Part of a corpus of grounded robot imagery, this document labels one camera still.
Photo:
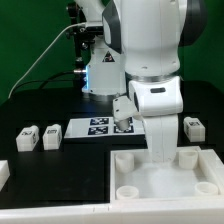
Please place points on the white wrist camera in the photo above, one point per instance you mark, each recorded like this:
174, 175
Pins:
123, 109

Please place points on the white left corner block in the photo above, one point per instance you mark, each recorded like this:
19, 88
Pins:
4, 173

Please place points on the white sheet with tags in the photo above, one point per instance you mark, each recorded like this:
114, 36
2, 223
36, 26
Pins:
100, 127

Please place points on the white square tabletop part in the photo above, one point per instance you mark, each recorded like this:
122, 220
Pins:
193, 172

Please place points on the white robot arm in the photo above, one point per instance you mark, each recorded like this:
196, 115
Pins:
148, 33

